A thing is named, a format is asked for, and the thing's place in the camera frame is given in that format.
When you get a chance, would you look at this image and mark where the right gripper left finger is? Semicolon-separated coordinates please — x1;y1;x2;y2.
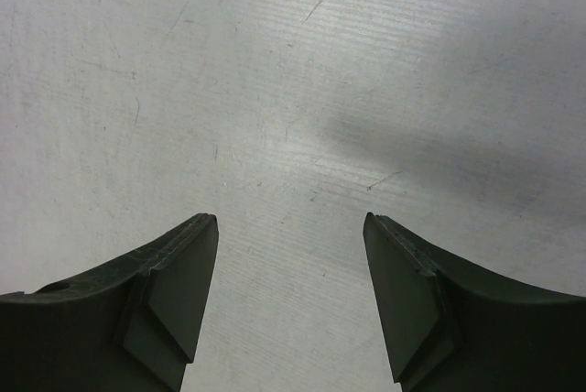
1;213;218;391

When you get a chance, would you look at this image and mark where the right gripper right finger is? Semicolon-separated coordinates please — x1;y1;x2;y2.
363;213;585;391

